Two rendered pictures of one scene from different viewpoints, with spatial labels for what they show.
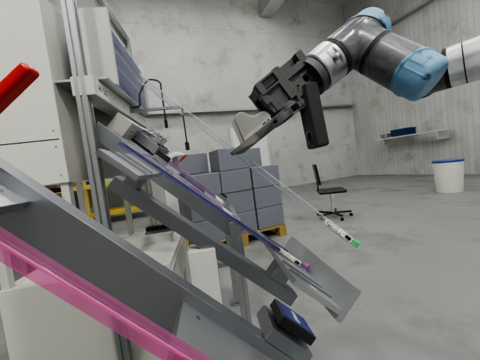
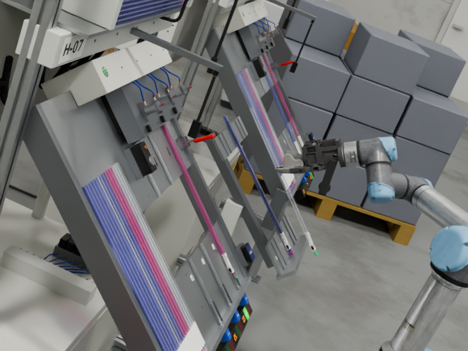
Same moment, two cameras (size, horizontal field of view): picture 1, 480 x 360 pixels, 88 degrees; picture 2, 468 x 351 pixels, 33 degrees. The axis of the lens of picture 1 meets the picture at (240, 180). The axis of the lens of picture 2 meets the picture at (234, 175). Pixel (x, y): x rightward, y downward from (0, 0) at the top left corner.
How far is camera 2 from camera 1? 203 cm
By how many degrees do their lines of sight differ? 20
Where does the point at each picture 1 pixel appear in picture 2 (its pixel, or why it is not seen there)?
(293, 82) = (326, 153)
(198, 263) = (228, 209)
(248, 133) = (287, 166)
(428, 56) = (379, 189)
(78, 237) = (198, 182)
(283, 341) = (240, 254)
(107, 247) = (204, 191)
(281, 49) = not seen: outside the picture
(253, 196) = not seen: hidden behind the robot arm
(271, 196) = (420, 167)
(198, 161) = (331, 28)
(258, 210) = not seen: hidden behind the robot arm
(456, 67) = (414, 199)
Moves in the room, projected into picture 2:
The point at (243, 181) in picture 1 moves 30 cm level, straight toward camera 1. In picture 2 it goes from (384, 113) to (376, 122)
